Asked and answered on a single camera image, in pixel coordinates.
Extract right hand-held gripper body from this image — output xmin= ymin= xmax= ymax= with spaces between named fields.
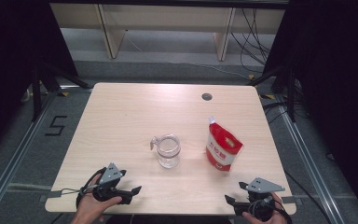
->
xmin=234 ymin=176 xmax=286 ymax=222

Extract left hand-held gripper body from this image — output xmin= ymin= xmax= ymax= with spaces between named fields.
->
xmin=91 ymin=162 xmax=133 ymax=205

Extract red and white spout pouch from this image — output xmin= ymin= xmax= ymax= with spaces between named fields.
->
xmin=205 ymin=116 xmax=244 ymax=173

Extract clear glass jar with lid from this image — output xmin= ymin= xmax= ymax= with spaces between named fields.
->
xmin=149 ymin=133 xmax=182 ymax=170

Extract person's right hand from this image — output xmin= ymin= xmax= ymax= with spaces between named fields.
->
xmin=241 ymin=191 xmax=288 ymax=224

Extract person's left hand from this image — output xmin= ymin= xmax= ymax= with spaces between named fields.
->
xmin=74 ymin=174 xmax=123 ymax=221

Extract black metal stand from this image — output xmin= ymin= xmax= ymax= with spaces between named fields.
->
xmin=246 ymin=63 xmax=297 ymax=123
xmin=31 ymin=62 xmax=92 ymax=122

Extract black curtain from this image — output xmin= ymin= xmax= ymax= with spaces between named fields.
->
xmin=262 ymin=0 xmax=358 ymax=223
xmin=0 ymin=0 xmax=78 ymax=160

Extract beige wooden shelf unit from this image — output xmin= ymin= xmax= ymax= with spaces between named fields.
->
xmin=49 ymin=3 xmax=286 ymax=63

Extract black wrist strap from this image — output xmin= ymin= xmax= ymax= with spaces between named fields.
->
xmin=248 ymin=199 xmax=293 ymax=223
xmin=76 ymin=166 xmax=107 ymax=209

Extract grey cord loop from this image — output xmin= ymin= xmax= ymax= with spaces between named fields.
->
xmin=60 ymin=186 xmax=102 ymax=196

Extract long black floor cable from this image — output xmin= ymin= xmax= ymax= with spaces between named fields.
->
xmin=283 ymin=171 xmax=335 ymax=224

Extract aluminium floor rail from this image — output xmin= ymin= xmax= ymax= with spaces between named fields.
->
xmin=0 ymin=91 xmax=59 ymax=217
xmin=274 ymin=99 xmax=337 ymax=224

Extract black floor cables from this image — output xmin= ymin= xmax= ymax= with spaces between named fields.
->
xmin=262 ymin=101 xmax=309 ymax=125

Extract white floor cable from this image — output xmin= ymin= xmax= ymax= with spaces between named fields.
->
xmin=124 ymin=31 xmax=251 ymax=80

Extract black hanging cables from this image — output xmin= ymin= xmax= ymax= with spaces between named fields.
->
xmin=229 ymin=7 xmax=273 ymax=74

